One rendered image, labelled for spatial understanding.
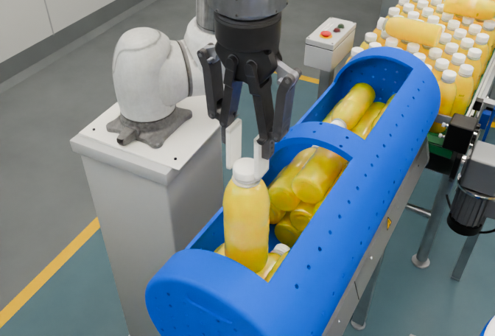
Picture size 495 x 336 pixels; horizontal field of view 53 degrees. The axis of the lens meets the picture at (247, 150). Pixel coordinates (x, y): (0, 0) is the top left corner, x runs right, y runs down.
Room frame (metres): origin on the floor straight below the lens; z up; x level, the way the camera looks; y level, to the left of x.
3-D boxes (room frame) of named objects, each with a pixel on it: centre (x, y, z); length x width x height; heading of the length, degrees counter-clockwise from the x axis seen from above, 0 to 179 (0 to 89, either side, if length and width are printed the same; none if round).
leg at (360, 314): (1.15, -0.45, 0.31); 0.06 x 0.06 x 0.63; 59
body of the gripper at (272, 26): (0.53, 0.00, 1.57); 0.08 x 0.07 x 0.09; 59
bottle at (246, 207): (0.52, 0.00, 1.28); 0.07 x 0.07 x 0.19
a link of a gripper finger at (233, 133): (0.54, 0.02, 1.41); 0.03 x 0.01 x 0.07; 149
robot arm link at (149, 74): (1.16, 0.27, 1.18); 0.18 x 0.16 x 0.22; 111
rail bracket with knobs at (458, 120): (1.18, -0.62, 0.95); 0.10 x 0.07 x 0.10; 59
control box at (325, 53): (1.57, -0.29, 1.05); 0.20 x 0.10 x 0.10; 149
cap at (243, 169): (0.52, 0.00, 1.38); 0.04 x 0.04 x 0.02
